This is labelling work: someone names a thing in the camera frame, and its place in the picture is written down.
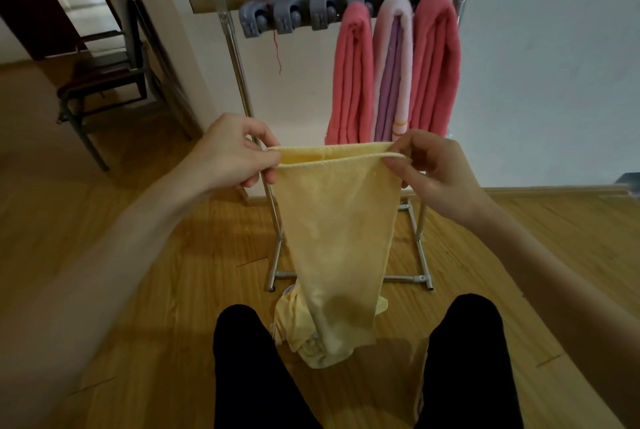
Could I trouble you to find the grey clip holder strip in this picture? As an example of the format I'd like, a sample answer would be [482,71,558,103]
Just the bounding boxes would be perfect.
[238,0,432,39]

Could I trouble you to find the crumpled yellow cloth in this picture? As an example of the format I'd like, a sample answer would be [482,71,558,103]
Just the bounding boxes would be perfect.
[271,283,390,370]

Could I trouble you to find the coral pink towel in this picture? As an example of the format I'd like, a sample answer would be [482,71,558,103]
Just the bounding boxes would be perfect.
[324,0,375,146]
[407,0,462,139]

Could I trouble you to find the dark grey object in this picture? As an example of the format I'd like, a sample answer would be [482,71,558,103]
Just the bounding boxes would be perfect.
[615,172,640,195]

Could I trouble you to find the person's left leg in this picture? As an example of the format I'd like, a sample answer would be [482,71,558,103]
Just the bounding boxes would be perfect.
[213,304,322,429]

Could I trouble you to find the dark folded frame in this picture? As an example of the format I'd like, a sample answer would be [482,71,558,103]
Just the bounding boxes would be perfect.
[131,0,205,140]

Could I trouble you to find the dark metal chair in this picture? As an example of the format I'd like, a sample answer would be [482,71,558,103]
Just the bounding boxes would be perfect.
[56,0,152,173]

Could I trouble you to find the person's leg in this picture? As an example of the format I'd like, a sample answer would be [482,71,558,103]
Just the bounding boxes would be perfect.
[213,304,322,429]
[414,293,525,429]

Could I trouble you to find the pink and purple towel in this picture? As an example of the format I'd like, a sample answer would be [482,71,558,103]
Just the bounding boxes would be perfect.
[372,0,415,143]

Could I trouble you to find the red thread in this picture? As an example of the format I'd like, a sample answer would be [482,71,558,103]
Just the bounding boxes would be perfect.
[264,0,284,75]

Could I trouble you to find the person's right forearm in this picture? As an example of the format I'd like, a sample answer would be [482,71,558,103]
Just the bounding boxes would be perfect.
[467,201,640,429]

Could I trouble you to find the person's right leg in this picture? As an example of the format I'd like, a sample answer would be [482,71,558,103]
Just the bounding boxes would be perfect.
[414,293,525,429]

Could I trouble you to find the person's right hand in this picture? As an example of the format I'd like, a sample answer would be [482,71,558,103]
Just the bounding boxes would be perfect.
[382,129,497,230]

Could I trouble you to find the person's left hand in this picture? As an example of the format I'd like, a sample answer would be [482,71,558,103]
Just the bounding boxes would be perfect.
[189,113,283,195]

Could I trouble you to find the metal towel rack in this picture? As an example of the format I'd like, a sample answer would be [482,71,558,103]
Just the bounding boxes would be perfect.
[189,0,505,293]

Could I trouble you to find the person's left forearm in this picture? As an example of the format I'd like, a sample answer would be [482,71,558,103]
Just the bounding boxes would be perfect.
[0,156,216,429]

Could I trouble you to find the wooden skirting board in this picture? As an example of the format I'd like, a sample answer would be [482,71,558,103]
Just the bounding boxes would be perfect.
[244,184,632,206]

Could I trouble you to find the pale yellow towel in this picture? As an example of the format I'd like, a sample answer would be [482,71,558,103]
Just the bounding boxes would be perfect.
[267,142,407,360]

